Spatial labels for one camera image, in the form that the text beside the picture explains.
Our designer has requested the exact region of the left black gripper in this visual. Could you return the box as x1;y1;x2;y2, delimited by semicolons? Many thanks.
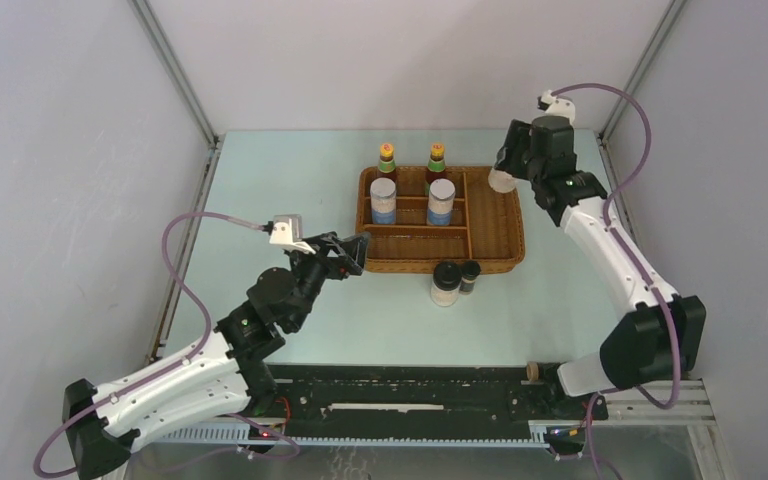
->
288;231;370;331

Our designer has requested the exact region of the black-top clear shaker bottle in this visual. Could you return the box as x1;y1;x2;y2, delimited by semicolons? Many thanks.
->
488;168;517;194

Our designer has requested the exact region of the silver-lid salt jar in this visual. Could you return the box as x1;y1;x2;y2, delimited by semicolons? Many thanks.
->
426;178;456;226
369;178;397;225

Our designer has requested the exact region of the yellow-cap sauce bottle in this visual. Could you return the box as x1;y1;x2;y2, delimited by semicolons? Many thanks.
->
377;143;398;182
425;142;446;194

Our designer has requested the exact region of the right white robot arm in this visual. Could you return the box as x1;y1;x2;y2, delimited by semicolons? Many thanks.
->
489;115;707;418

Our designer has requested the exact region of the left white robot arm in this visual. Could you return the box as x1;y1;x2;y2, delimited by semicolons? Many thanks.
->
63;232;371;479

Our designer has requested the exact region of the brown wicker divided basket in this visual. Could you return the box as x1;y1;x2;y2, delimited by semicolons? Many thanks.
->
355;166;526;275

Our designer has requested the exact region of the black-lid white spice jar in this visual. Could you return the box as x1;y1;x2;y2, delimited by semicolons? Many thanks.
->
430;261;462;307

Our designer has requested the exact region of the small black pepper jar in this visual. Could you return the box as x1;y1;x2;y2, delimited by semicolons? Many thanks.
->
459;260;482;295

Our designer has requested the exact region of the small wooden cork knob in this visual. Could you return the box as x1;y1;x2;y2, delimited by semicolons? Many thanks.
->
526;361;541;383

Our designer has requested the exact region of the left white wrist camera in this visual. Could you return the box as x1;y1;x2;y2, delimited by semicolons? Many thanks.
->
269;214;310;253

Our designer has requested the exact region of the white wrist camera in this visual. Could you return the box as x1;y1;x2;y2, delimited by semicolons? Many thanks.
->
538;90;576;125
269;214;310;253

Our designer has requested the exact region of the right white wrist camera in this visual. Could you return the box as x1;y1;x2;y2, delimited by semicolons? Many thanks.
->
538;90;576;125

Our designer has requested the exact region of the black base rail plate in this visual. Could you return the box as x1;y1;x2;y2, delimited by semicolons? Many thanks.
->
240;364;608;442

